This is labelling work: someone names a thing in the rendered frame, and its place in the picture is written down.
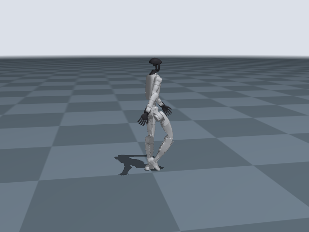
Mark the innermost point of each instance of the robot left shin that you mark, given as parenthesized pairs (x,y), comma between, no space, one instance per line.
(149,150)

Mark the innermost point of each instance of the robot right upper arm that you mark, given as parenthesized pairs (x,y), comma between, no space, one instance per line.
(157,82)

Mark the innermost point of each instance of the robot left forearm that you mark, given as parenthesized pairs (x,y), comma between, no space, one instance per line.
(159,102)

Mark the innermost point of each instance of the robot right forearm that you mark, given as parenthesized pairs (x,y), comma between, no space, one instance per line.
(151,102)

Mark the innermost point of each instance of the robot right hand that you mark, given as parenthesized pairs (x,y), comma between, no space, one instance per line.
(144,117)

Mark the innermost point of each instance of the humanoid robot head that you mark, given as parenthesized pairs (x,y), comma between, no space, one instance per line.
(155,62)

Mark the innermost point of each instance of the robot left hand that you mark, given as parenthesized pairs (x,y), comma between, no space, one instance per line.
(165,109)

